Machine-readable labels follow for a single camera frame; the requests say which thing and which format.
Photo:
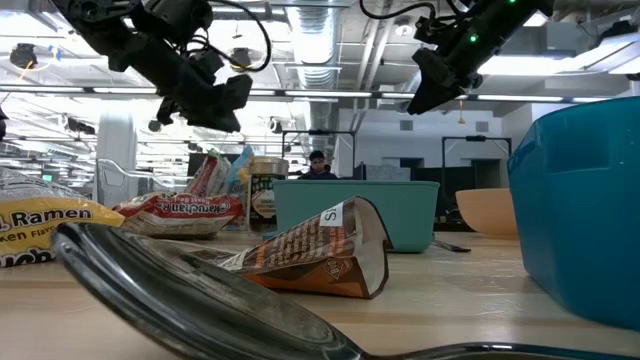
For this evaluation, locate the black ceiling speaker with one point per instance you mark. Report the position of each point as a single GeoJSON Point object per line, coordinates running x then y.
{"type": "Point", "coordinates": [22, 55]}
{"type": "Point", "coordinates": [240, 60]}

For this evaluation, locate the brown orange snack packet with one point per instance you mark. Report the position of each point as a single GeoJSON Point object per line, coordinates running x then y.
{"type": "Point", "coordinates": [310, 250]}

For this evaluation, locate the white pillar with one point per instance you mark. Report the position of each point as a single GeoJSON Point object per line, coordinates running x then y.
{"type": "Point", "coordinates": [117, 150]}

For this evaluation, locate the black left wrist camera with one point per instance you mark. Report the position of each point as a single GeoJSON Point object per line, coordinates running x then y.
{"type": "Point", "coordinates": [180, 15]}

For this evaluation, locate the silver ventilation duct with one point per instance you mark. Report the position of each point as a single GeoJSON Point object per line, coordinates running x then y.
{"type": "Point", "coordinates": [315, 40]}
{"type": "Point", "coordinates": [390, 60]}

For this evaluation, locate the orange bowl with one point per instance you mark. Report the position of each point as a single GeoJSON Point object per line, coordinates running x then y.
{"type": "Point", "coordinates": [485, 212]}

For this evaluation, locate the black workstation frame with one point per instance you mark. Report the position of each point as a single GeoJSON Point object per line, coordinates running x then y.
{"type": "Point", "coordinates": [475, 138]}
{"type": "Point", "coordinates": [320, 132]}

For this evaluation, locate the clear plastic bin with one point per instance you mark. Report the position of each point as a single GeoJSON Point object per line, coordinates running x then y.
{"type": "Point", "coordinates": [115, 185]}

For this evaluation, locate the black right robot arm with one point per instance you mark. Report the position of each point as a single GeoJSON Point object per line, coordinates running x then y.
{"type": "Point", "coordinates": [510, 15]}

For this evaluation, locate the yellow white ramen packet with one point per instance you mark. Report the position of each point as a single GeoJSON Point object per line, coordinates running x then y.
{"type": "Point", "coordinates": [40, 225]}

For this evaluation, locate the dark blue plastic tray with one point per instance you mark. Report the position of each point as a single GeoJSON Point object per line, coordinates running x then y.
{"type": "Point", "coordinates": [575, 210]}

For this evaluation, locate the seated person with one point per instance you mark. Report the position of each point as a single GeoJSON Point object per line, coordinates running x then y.
{"type": "Point", "coordinates": [320, 172]}

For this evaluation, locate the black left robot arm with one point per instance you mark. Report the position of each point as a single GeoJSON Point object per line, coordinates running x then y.
{"type": "Point", "coordinates": [100, 20]}

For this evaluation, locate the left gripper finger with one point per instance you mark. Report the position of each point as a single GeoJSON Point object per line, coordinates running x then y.
{"type": "Point", "coordinates": [237, 92]}
{"type": "Point", "coordinates": [215, 119]}

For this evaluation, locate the green red ramen packet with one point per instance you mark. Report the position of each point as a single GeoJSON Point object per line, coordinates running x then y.
{"type": "Point", "coordinates": [210, 177]}

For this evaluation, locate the black spoon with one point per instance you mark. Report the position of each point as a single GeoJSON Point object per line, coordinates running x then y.
{"type": "Point", "coordinates": [200, 310]}

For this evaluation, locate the teal plastic container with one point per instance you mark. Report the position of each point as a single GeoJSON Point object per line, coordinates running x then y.
{"type": "Point", "coordinates": [400, 215]}

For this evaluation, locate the glass jar tan lid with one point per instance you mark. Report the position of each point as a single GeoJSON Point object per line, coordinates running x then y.
{"type": "Point", "coordinates": [267, 197]}

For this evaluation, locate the ceiling light strip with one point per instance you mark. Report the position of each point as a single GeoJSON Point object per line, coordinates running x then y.
{"type": "Point", "coordinates": [325, 94]}

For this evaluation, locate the red yellow Maruchan ramen packet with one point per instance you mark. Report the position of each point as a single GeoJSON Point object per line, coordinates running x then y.
{"type": "Point", "coordinates": [175, 210]}

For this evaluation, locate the green exit sign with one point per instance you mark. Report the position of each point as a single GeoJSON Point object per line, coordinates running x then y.
{"type": "Point", "coordinates": [47, 177]}

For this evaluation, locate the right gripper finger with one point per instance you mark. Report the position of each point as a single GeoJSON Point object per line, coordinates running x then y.
{"type": "Point", "coordinates": [435, 95]}
{"type": "Point", "coordinates": [432, 67]}

